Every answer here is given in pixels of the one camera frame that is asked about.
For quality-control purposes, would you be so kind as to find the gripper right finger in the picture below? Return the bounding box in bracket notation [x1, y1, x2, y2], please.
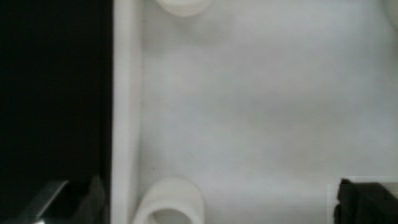
[333, 179, 398, 224]

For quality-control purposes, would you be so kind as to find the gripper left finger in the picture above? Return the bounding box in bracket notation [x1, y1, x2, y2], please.
[11, 176, 109, 224]

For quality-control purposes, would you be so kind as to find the white square table top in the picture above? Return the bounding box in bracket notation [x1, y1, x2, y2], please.
[111, 0, 398, 224]

